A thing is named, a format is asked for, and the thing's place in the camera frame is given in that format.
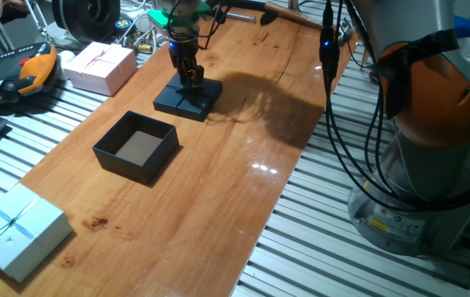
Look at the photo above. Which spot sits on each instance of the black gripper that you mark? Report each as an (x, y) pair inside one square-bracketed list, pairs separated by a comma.
[(184, 53)]

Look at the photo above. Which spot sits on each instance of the brass metal object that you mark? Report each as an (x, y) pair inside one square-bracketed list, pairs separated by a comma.
[(144, 48)]

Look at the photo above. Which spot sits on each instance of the black bar clamp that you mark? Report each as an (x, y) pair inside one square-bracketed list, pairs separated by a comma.
[(269, 17)]

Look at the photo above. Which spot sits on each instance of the dark blue ribboned box lid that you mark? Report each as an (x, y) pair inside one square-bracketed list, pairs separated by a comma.
[(194, 103)]

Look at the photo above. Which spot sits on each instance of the light blue gift box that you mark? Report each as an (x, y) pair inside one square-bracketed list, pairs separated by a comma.
[(16, 235)]

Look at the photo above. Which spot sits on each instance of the glossy wooden board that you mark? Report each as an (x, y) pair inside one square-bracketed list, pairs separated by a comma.
[(218, 185)]

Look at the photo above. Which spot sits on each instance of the dark open box base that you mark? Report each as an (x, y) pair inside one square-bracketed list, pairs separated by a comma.
[(136, 148)]

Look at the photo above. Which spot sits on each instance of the pink gift box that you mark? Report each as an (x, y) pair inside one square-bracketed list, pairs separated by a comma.
[(99, 68)]

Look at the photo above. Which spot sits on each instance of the orange black teach pendant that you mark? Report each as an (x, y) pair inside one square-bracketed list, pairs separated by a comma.
[(12, 76)]

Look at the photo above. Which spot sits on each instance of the black filament spool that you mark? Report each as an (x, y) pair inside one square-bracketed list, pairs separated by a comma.
[(86, 18)]

